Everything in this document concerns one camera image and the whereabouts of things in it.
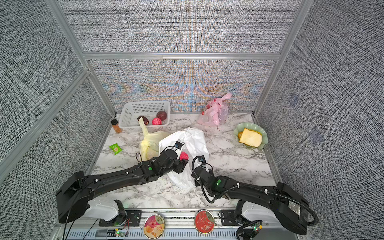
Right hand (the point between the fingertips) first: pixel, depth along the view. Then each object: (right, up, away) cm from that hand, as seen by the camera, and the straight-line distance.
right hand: (196, 169), depth 83 cm
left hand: (-5, +7, -3) cm, 9 cm away
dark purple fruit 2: (-25, +33, +27) cm, 49 cm away
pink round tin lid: (-20, -22, -14) cm, 33 cm away
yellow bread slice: (+35, +17, +12) cm, 41 cm away
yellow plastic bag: (-27, +12, +3) cm, 30 cm away
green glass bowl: (+32, +23, +22) cm, 45 cm away
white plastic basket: (-32, +33, +34) cm, 57 cm away
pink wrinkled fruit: (-28, +28, +23) cm, 46 cm away
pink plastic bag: (+14, +35, +20) cm, 42 cm away
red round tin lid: (+3, -21, -13) cm, 25 cm away
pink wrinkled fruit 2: (-7, +9, -8) cm, 14 cm away
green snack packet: (-52, +10, +15) cm, 55 cm away
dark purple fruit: (-36, +28, +26) cm, 52 cm away
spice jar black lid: (-55, +26, +19) cm, 64 cm away
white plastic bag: (-1, +14, -1) cm, 14 cm away
